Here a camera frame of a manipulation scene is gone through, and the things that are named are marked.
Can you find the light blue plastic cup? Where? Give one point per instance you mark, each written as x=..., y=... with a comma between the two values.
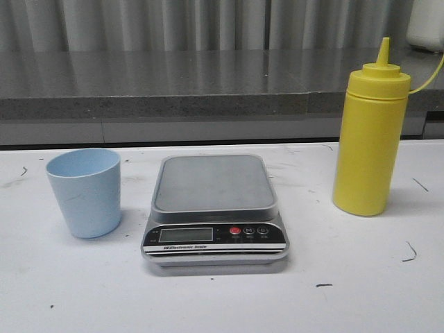
x=87, y=187

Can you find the yellow squeeze bottle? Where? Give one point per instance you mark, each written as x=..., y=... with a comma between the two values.
x=374, y=108

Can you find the silver electronic kitchen scale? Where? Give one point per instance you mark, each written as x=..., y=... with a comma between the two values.
x=214, y=214

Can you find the grey stone counter ledge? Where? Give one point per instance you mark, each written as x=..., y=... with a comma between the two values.
x=160, y=98

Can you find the grey pleated curtain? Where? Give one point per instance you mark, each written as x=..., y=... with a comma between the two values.
x=41, y=26

